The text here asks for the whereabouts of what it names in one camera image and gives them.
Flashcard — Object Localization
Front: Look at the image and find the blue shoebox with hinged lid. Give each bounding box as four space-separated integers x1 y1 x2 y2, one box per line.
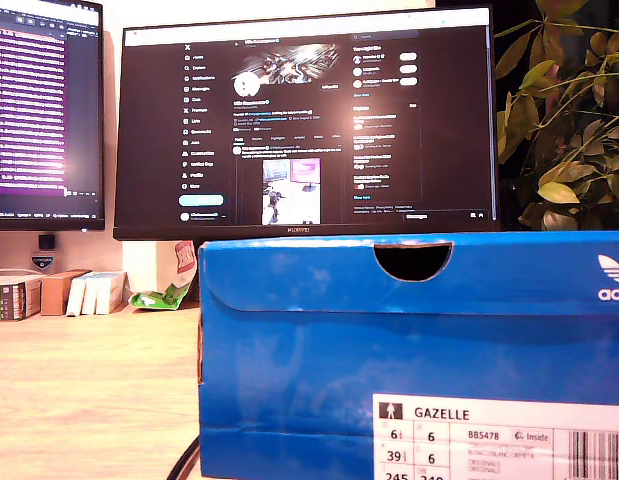
197 230 619 480

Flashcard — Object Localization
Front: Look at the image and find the brown cardboard box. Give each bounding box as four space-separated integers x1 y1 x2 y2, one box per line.
39 268 93 317

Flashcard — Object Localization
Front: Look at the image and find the green and white box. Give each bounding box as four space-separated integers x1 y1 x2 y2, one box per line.
0 273 44 322

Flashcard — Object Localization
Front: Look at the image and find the red and white packet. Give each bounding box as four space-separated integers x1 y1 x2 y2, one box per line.
172 239 199 290

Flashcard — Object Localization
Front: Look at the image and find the green snack bag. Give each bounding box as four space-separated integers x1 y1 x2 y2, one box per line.
127 279 195 312

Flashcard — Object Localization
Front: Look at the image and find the white container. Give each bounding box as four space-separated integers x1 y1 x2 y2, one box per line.
121 240 178 297

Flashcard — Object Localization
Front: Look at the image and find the wide black computer monitor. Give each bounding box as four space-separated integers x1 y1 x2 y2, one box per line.
112 5 502 242

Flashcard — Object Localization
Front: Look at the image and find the black monitor with purple text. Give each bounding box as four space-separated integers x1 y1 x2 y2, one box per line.
0 0 106 232

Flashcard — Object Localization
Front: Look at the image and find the green leafy houseplant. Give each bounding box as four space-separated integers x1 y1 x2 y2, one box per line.
493 0 619 234

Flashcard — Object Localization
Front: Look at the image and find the black cable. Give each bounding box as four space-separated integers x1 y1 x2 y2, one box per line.
164 433 201 480

